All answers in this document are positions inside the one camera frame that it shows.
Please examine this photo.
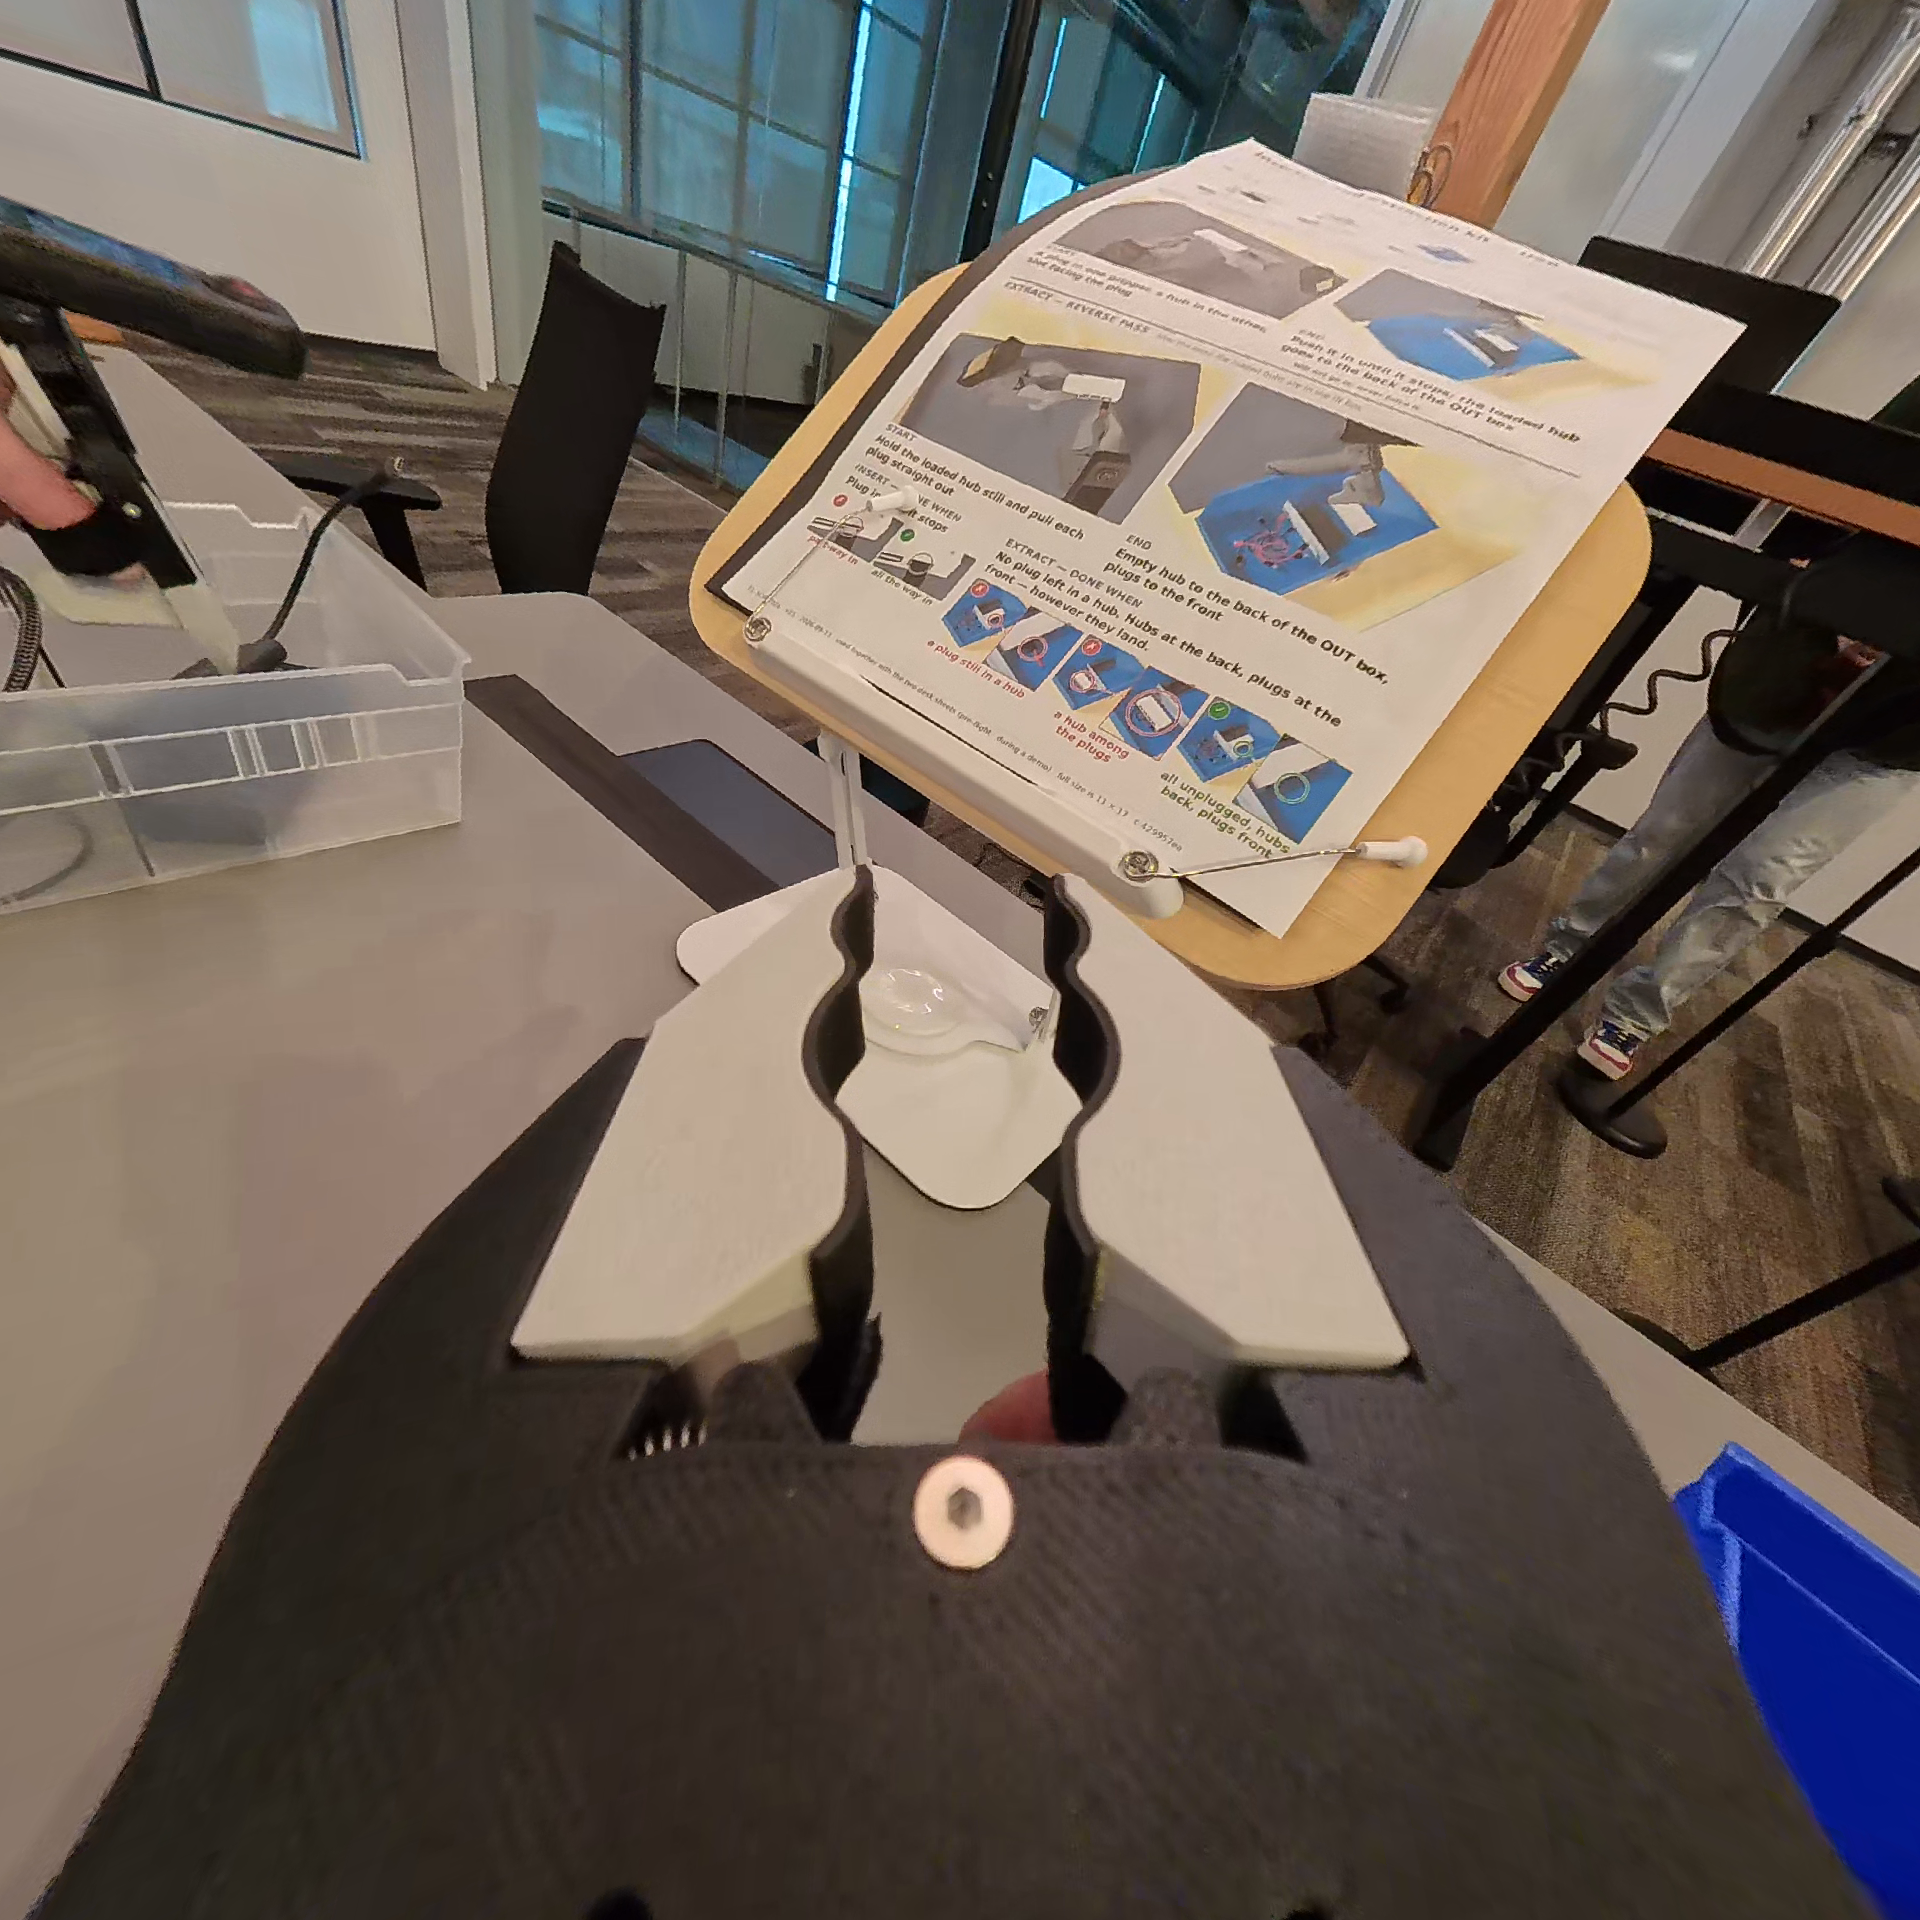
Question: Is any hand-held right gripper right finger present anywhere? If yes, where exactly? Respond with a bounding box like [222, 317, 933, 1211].
[1038, 878, 1410, 1408]

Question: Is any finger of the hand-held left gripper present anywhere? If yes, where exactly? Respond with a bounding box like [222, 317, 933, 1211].
[55, 547, 247, 679]

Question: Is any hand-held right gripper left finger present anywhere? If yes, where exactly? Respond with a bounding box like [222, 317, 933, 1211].
[509, 873, 880, 1410]

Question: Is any black hub cable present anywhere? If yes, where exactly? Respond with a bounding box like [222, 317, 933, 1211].
[234, 460, 386, 679]

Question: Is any clear plastic storage bin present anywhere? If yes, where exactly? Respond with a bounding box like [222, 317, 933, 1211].
[0, 496, 474, 921]

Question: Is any blue plastic bin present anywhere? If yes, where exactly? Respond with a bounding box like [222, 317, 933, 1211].
[1671, 1442, 1920, 1920]

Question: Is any person's left hand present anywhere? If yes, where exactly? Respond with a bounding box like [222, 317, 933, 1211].
[0, 422, 111, 535]

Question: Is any black office chair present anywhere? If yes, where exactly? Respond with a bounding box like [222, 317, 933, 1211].
[295, 244, 669, 597]

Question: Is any long wooden workbench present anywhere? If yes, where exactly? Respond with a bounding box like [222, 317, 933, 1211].
[1592, 234, 1920, 633]

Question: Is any brown wooden post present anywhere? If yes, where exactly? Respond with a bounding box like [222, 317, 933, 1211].
[1410, 0, 1613, 227]

